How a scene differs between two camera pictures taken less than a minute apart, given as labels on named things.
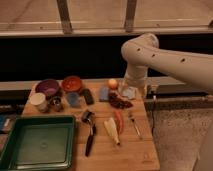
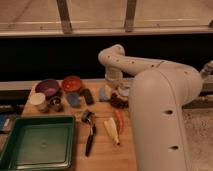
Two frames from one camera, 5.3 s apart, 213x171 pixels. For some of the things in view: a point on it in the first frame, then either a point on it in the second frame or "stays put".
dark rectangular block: [89, 99] stays put
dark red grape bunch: [118, 102] stays put
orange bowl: [71, 83] stays put
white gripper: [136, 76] to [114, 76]
